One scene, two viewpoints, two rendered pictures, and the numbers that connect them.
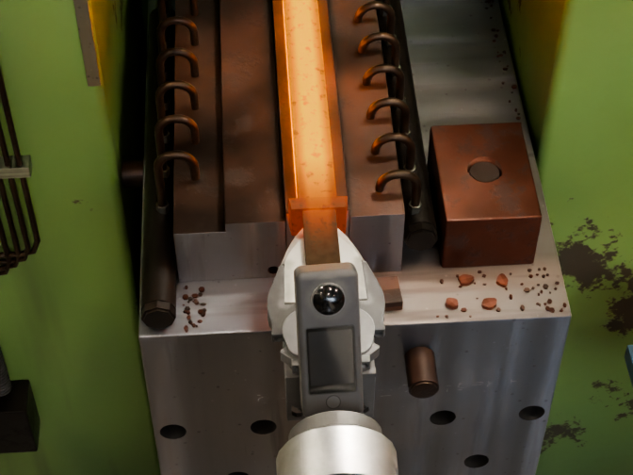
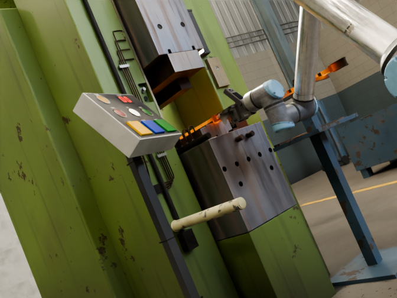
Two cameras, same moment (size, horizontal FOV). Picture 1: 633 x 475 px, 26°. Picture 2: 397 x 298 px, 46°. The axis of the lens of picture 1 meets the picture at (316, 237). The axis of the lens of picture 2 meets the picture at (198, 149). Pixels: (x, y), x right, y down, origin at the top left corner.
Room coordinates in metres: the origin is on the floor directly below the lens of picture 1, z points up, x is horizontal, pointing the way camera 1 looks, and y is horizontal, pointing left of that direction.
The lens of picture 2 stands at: (-0.85, 1.48, 0.74)
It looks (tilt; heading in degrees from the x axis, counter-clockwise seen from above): 4 degrees up; 321
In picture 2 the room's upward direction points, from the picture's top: 23 degrees counter-clockwise
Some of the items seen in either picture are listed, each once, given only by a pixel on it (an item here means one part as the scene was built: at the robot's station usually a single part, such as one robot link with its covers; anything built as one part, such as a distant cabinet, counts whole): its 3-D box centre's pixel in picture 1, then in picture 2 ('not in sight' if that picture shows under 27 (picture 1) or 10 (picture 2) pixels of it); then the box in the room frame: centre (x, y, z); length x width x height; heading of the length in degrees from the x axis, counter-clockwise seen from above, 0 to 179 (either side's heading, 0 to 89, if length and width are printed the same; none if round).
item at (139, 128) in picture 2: not in sight; (139, 129); (0.51, 0.61, 1.01); 0.07 x 0.05 x 0.07; 119
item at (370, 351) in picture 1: (331, 389); (241, 110); (0.61, -0.01, 0.98); 0.12 x 0.08 x 0.09; 3
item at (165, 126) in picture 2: not in sight; (164, 126); (0.60, 0.43, 1.01); 0.07 x 0.05 x 0.07; 119
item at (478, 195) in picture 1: (481, 193); (233, 126); (0.85, -0.15, 0.95); 0.12 x 0.09 x 0.07; 4
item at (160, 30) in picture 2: not in sight; (150, 35); (0.99, -0.01, 1.56); 0.42 x 0.39 x 0.40; 4
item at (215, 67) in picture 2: not in sight; (217, 72); (0.93, -0.28, 1.27); 0.09 x 0.02 x 0.17; 94
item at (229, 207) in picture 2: not in sight; (206, 215); (0.67, 0.36, 0.62); 0.44 x 0.05 x 0.05; 4
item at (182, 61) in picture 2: not in sight; (163, 78); (0.99, 0.04, 1.32); 0.42 x 0.20 x 0.10; 4
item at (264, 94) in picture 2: not in sight; (267, 94); (0.45, -0.02, 0.98); 0.12 x 0.09 x 0.10; 3
